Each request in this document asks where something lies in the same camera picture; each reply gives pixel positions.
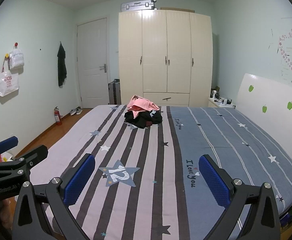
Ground flat cardboard box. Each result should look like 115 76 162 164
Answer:
160 7 195 13

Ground white tote bag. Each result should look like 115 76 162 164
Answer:
0 55 19 97

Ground dark trunk suitcase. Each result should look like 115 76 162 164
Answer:
108 79 122 105

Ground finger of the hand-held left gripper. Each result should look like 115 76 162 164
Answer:
0 136 19 165
1 146 49 180

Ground silver suitcase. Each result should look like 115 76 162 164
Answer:
121 0 158 12

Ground pink floral wall decal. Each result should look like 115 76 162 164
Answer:
277 26 292 84

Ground striped star print bed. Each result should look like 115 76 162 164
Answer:
18 104 292 240

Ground white door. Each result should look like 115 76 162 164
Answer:
76 17 109 109

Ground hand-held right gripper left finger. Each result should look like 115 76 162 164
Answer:
12 153 96 240

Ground dark hanging garment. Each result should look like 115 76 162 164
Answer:
57 41 67 88

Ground white headboard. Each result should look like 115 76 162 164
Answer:
236 73 292 143

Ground white nightstand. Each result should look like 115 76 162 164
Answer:
208 97 237 108

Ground red fire extinguisher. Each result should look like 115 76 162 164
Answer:
54 106 63 126

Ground white plastic bag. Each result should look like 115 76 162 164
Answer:
9 46 25 70

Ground pink shirt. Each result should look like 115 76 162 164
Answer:
126 95 159 119

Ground black clothing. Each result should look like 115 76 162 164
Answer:
124 109 163 129

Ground cream wardrobe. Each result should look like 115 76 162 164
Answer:
118 9 213 107

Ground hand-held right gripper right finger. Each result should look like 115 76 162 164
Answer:
198 154 282 240

